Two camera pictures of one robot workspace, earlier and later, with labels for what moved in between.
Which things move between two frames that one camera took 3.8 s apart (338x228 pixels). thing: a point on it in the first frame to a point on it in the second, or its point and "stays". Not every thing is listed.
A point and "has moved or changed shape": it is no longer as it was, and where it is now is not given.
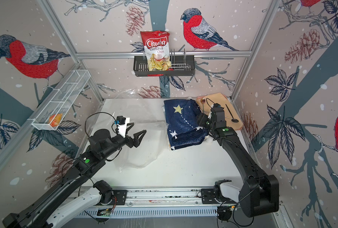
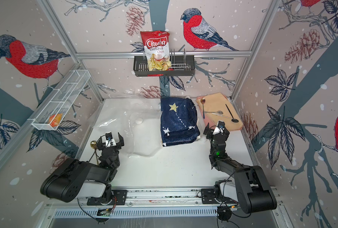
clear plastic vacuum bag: [147, 114] has moved or changed shape
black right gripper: [201, 119] to [210, 132]
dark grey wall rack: [181, 64] stays
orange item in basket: [54, 119] stays
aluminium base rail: [159, 196] stays
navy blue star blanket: [183, 129] has moved or changed shape
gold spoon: [202, 100] stays
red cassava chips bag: [156, 47] stays
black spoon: [233, 119] stays
